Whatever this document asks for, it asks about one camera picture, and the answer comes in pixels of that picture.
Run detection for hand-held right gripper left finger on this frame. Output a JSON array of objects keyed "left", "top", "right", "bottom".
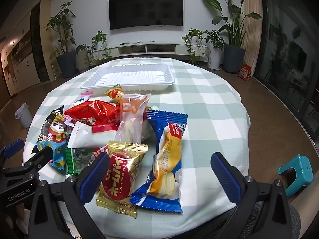
[{"left": 28, "top": 152, "right": 111, "bottom": 239}]

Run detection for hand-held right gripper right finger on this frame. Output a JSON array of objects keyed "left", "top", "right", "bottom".
[{"left": 210, "top": 152, "right": 294, "bottom": 239}]

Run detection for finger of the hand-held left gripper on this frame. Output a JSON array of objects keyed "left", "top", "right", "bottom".
[
  {"left": 0, "top": 139, "right": 25, "bottom": 165},
  {"left": 4, "top": 146, "right": 54, "bottom": 178}
]

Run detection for light blue snack packet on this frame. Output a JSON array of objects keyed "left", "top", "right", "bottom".
[{"left": 36, "top": 139, "right": 68, "bottom": 171}]

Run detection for green snack packet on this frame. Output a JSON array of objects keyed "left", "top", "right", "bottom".
[{"left": 65, "top": 147, "right": 105, "bottom": 180}]

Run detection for gold red snack packet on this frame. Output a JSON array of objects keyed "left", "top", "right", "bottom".
[{"left": 96, "top": 141, "right": 149, "bottom": 219}]

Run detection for colourful cartoon-face packet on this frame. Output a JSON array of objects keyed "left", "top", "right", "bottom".
[{"left": 43, "top": 113, "right": 71, "bottom": 142}]

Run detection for white pouch with red label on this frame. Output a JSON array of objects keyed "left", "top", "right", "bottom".
[{"left": 67, "top": 122, "right": 120, "bottom": 148}]

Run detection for black snack packet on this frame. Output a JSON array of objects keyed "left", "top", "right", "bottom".
[{"left": 37, "top": 105, "right": 65, "bottom": 140}]

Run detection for blue cake packet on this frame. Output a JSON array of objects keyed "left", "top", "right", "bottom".
[{"left": 130, "top": 110, "right": 188, "bottom": 214}]

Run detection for clear orange-print packet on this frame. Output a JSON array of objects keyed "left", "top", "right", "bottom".
[{"left": 114, "top": 93, "right": 152, "bottom": 145}]

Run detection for large red snack packet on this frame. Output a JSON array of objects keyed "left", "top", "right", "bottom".
[{"left": 63, "top": 100, "right": 121, "bottom": 127}]

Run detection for small orange yellow packet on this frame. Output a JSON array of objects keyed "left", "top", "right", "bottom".
[{"left": 104, "top": 84, "right": 125, "bottom": 104}]

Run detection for white plastic tray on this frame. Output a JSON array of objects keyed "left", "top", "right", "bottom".
[{"left": 80, "top": 63, "right": 175, "bottom": 96}]

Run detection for white trash bin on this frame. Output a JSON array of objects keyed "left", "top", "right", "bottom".
[{"left": 15, "top": 103, "right": 33, "bottom": 129}]

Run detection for teal plastic stool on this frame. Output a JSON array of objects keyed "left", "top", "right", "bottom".
[{"left": 278, "top": 154, "right": 313, "bottom": 198}]

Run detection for tall plant in dark pot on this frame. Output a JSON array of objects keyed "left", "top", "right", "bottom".
[{"left": 43, "top": 2, "right": 78, "bottom": 78}]

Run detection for plant in white ribbed pot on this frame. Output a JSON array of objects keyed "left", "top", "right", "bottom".
[{"left": 75, "top": 44, "right": 91, "bottom": 71}]

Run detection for red paper bag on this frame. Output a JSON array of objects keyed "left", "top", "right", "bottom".
[{"left": 237, "top": 64, "right": 252, "bottom": 81}]

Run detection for large-leaf plant in dark pot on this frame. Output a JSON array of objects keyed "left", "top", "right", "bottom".
[{"left": 201, "top": 0, "right": 262, "bottom": 74}]

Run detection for small plant in white pot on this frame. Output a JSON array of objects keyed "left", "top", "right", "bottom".
[{"left": 203, "top": 30, "right": 225, "bottom": 71}]

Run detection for trailing vine plant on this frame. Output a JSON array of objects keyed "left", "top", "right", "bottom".
[{"left": 88, "top": 31, "right": 114, "bottom": 66}]

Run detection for glass sliding door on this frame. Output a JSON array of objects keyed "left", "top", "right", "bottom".
[{"left": 253, "top": 0, "right": 319, "bottom": 155}]

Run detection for white television console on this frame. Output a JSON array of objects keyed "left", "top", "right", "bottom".
[{"left": 107, "top": 43, "right": 207, "bottom": 58}]

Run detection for vine plant on stand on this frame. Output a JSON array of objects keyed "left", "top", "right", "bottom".
[{"left": 182, "top": 28, "right": 207, "bottom": 64}]

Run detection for beige curtain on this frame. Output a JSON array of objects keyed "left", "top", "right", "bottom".
[{"left": 243, "top": 0, "right": 262, "bottom": 68}]

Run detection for white wall cabinets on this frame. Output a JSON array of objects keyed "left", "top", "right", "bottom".
[{"left": 0, "top": 27, "right": 41, "bottom": 96}]

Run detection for wall television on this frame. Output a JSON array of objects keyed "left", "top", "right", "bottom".
[{"left": 109, "top": 0, "right": 184, "bottom": 31}]

